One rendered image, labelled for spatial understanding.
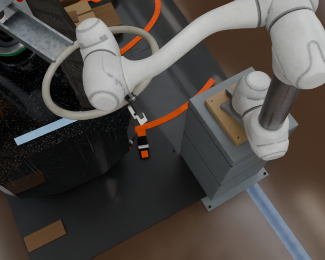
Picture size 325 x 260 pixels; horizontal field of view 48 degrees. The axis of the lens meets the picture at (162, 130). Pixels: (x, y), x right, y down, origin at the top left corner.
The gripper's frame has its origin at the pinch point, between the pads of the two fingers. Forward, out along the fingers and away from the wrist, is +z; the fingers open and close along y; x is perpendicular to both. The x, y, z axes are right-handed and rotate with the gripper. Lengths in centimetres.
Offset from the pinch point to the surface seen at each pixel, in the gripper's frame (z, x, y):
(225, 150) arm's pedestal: 52, -28, -5
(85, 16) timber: 47, -37, 162
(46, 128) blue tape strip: 18, 31, 48
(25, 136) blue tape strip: 16, 41, 50
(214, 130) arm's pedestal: 48, -31, 6
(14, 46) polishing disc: -4, 19, 85
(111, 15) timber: 59, -57, 163
